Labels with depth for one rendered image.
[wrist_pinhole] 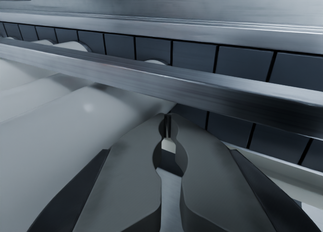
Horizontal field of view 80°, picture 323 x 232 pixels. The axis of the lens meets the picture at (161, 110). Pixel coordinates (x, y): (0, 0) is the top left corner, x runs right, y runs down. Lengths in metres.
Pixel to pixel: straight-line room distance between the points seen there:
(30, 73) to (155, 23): 0.11
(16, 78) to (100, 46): 0.08
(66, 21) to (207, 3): 0.15
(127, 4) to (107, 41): 0.06
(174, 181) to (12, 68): 0.20
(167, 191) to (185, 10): 0.21
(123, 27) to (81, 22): 0.05
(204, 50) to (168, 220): 0.25
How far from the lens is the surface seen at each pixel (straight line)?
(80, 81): 0.17
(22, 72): 0.19
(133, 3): 0.25
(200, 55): 0.16
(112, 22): 0.21
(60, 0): 0.34
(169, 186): 0.26
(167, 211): 0.31
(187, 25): 0.17
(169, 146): 0.17
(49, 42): 0.28
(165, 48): 0.17
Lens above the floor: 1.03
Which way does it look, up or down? 49 degrees down
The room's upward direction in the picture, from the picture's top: 131 degrees counter-clockwise
